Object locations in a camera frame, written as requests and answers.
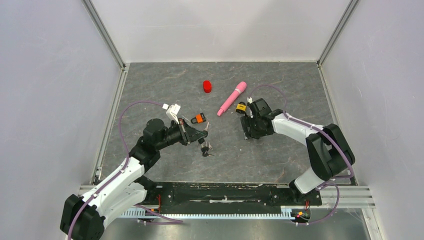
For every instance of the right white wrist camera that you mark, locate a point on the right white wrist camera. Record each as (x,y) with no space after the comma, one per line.
(249,102)

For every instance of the red plastic cap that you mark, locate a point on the red plastic cap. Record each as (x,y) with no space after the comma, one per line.
(207,86)

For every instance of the pink cylindrical wand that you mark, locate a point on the pink cylindrical wand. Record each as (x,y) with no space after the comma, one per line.
(233,96)

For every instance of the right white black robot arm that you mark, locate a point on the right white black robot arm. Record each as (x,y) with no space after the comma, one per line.
(328,150)

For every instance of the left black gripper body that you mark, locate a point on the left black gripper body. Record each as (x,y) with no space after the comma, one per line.
(184,133)

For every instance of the black-head key set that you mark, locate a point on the black-head key set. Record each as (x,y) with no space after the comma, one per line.
(202,140)

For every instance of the white slotted cable duct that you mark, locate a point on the white slotted cable duct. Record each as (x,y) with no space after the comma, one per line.
(284,214)

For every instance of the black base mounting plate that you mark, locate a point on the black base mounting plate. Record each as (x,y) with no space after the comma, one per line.
(172,193)

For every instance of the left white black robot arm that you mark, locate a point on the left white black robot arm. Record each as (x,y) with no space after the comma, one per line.
(87,216)

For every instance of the orange black padlock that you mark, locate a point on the orange black padlock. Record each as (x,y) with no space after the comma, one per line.
(198,119)

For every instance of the yellow black padlock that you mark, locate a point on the yellow black padlock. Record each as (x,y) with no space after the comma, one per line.
(241,108)

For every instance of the black-head key bunch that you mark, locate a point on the black-head key bunch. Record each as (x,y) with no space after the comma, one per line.
(205,147)

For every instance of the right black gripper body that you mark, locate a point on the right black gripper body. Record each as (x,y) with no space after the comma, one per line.
(256,128)

